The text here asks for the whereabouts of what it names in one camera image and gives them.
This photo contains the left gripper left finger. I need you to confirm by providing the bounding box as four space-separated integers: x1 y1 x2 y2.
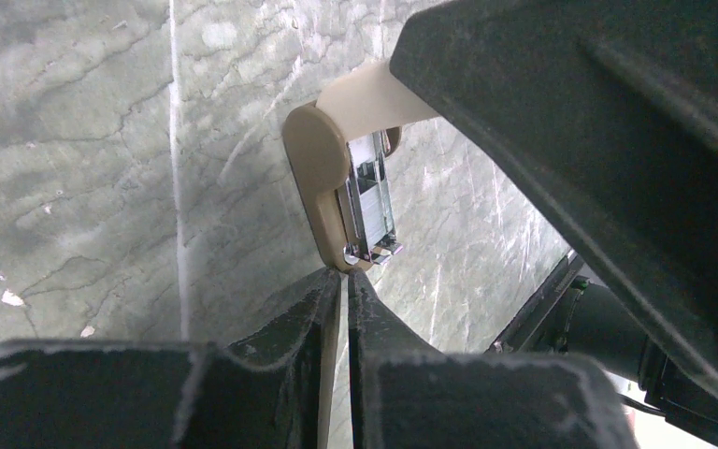
0 268 341 448

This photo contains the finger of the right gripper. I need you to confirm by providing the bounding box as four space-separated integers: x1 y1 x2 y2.
390 1 718 398

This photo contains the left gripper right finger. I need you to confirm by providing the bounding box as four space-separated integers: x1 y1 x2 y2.
348 269 636 448

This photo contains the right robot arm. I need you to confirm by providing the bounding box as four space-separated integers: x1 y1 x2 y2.
391 1 718 446

